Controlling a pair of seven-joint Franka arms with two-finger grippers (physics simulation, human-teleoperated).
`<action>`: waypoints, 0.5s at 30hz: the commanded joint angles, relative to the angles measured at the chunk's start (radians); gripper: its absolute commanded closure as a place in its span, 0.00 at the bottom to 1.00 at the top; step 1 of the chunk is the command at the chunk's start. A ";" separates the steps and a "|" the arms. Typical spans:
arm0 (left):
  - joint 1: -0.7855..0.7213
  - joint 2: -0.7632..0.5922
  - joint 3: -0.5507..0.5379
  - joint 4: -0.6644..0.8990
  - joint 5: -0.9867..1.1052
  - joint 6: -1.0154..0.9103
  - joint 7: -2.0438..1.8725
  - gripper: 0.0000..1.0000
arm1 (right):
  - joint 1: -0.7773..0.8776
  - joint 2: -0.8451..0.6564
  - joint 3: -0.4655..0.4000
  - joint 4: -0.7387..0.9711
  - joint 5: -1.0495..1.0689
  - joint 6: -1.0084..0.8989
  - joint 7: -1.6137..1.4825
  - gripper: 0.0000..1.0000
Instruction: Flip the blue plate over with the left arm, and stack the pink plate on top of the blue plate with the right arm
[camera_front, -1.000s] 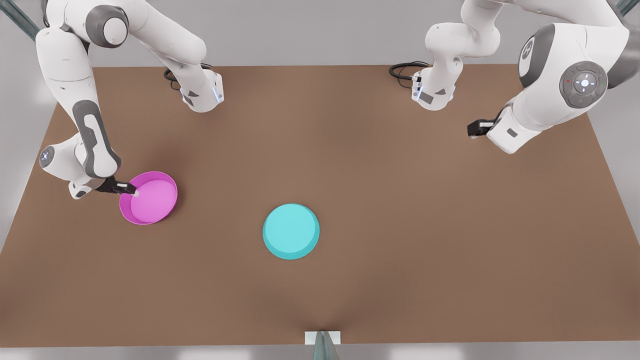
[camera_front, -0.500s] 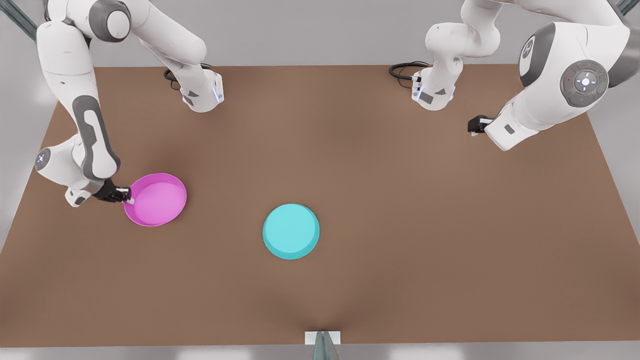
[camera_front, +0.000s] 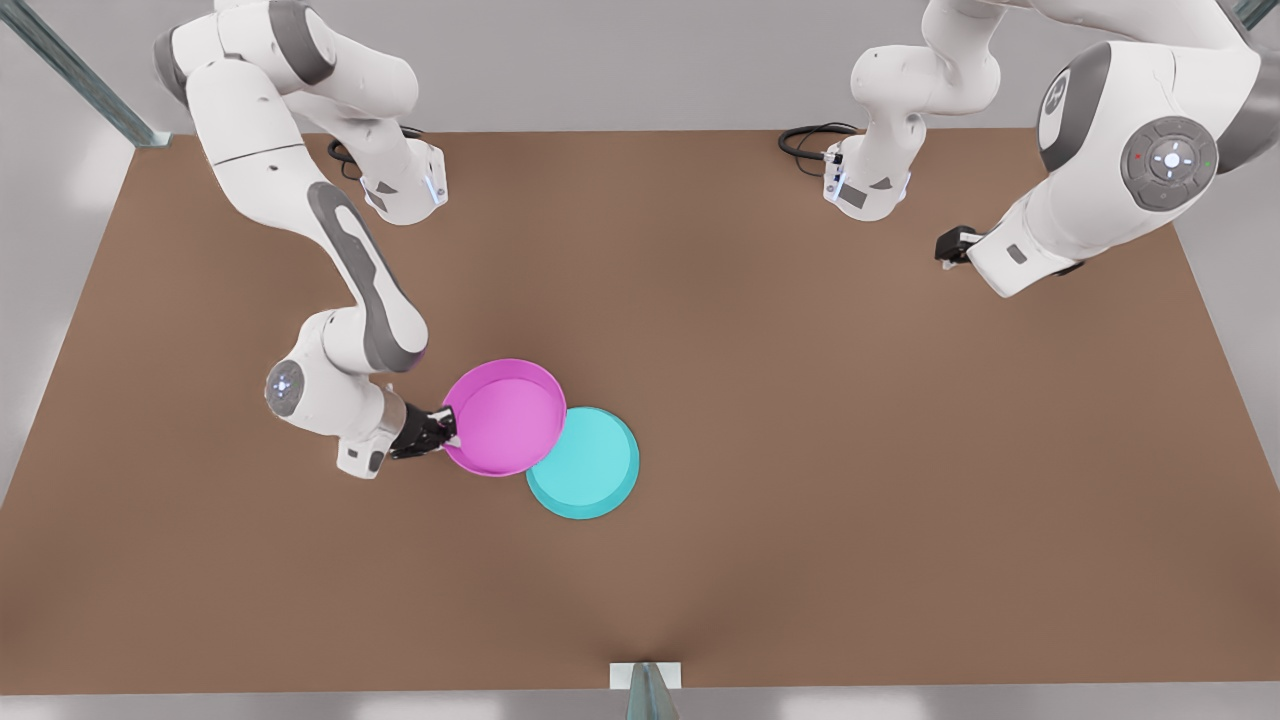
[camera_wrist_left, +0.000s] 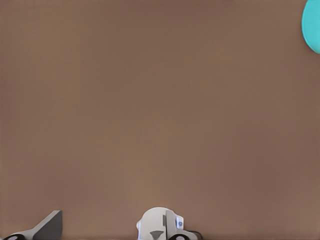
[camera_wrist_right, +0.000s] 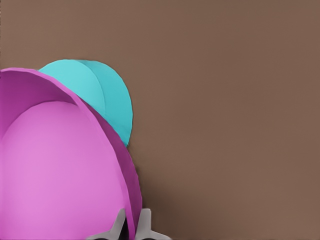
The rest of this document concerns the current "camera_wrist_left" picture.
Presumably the black cable loop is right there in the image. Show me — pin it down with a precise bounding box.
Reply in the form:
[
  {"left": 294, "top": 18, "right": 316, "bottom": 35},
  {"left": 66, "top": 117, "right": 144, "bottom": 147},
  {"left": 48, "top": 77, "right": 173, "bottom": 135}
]
[{"left": 169, "top": 229, "right": 202, "bottom": 240}]

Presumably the blue plate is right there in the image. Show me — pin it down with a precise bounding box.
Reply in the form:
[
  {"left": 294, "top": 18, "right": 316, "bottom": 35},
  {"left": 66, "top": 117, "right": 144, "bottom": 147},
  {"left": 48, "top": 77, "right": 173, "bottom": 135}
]
[{"left": 301, "top": 0, "right": 320, "bottom": 55}]

